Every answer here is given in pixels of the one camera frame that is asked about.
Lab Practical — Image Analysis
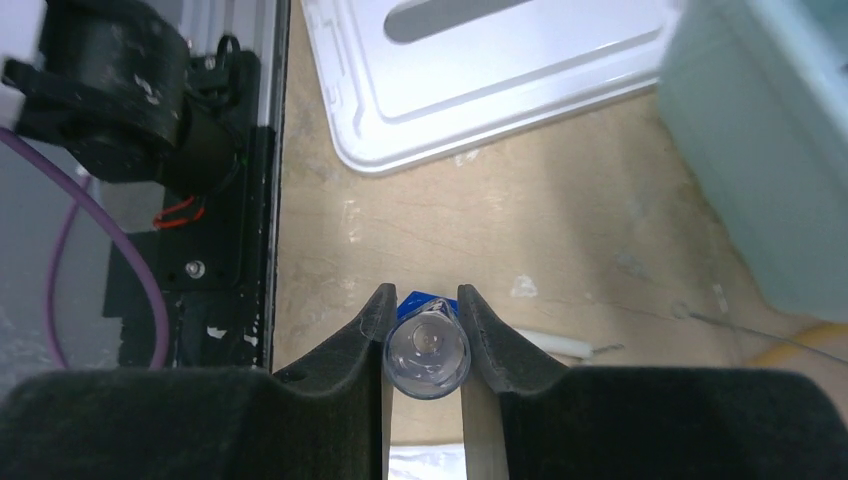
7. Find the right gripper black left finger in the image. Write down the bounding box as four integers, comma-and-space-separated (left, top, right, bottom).
1, 283, 397, 479

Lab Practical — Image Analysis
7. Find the clay pipe triangle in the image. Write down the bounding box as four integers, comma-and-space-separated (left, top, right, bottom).
516, 329, 624, 361

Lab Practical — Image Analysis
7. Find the white plastic bin lid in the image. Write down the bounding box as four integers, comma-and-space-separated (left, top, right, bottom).
302, 1, 686, 175

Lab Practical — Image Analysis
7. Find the tan rubber tubing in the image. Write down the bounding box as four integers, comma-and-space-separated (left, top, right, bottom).
745, 323, 847, 368

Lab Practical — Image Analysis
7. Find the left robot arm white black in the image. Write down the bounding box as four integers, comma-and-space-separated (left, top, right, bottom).
1, 1, 245, 196

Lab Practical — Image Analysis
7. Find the teal plastic bin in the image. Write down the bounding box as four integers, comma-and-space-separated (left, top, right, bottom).
657, 1, 847, 323

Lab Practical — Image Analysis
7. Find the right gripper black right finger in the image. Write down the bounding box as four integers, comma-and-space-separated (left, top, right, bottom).
457, 285, 847, 479

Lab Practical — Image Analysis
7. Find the graduated cylinder blue base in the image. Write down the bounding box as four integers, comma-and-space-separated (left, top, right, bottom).
382, 291, 471, 400

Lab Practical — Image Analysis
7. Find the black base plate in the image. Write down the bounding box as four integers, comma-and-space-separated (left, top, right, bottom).
103, 34, 279, 368

